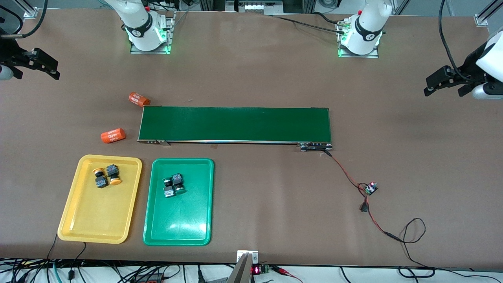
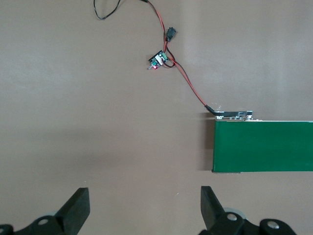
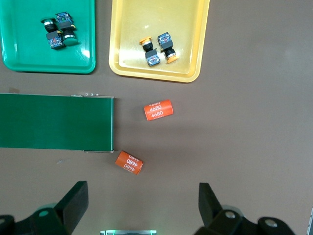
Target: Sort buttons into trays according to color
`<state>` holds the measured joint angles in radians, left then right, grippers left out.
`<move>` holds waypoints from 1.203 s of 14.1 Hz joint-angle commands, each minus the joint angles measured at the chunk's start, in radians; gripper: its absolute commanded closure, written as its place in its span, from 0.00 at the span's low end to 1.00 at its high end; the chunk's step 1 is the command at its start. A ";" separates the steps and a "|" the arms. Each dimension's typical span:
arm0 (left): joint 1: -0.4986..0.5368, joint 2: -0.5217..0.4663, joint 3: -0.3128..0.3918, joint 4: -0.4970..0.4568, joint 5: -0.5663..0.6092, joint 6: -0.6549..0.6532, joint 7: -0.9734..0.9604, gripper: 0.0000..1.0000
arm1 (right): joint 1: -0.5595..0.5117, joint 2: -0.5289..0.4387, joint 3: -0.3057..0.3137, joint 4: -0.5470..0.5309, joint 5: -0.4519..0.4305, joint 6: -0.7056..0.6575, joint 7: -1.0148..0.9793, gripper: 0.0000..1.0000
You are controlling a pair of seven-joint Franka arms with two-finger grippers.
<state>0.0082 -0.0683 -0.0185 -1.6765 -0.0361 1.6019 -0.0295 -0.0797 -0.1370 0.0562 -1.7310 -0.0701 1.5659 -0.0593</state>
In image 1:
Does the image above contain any orange 4680 cylinder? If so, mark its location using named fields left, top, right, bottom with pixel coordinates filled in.
left=101, top=128, right=127, bottom=144
left=129, top=92, right=151, bottom=108

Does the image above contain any yellow mushroom push button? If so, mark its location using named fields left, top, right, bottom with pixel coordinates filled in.
left=106, top=164, right=122, bottom=186
left=92, top=168, right=109, bottom=189

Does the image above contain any aluminium corner profile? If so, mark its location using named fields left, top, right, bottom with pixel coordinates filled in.
left=14, top=0, right=39, bottom=18
left=474, top=0, right=503, bottom=27

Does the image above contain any yellow plastic tray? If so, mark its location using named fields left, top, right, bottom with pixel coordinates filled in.
left=57, top=154, right=143, bottom=244

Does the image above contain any green conveyor belt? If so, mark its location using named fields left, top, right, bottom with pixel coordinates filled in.
left=137, top=105, right=334, bottom=152

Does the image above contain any green plastic tray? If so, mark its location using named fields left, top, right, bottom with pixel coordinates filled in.
left=143, top=158, right=215, bottom=246

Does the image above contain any red clip lead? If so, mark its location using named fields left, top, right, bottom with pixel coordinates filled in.
left=271, top=265, right=303, bottom=283

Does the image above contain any grey metal bar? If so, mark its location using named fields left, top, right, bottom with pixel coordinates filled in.
left=226, top=253, right=254, bottom=283

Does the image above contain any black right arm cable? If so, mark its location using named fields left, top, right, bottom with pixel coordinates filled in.
left=0, top=0, right=48, bottom=39

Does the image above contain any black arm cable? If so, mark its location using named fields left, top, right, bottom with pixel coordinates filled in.
left=0, top=0, right=48, bottom=39
left=438, top=0, right=486, bottom=84

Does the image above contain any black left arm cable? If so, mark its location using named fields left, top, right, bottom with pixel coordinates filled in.
left=438, top=0, right=486, bottom=84

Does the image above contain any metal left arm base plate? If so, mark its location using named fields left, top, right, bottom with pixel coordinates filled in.
left=337, top=20, right=380, bottom=59

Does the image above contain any red and black wire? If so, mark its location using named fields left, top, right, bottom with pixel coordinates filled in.
left=324, top=151, right=401, bottom=241

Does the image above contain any black looped power cable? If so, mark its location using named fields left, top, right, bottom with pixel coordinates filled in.
left=387, top=217, right=503, bottom=280

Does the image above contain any long black table cable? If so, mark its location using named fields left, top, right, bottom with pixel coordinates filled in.
left=272, top=11, right=348, bottom=35

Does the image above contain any thin black cable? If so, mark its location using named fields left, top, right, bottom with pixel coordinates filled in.
left=46, top=232, right=59, bottom=261

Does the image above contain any white device on frame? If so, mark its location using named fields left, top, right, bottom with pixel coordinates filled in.
left=226, top=0, right=284, bottom=13

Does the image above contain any black cable with plug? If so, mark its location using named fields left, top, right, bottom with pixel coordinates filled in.
left=70, top=242, right=87, bottom=280

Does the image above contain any small aluminium bracket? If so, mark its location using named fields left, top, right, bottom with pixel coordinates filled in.
left=236, top=250, right=259, bottom=265

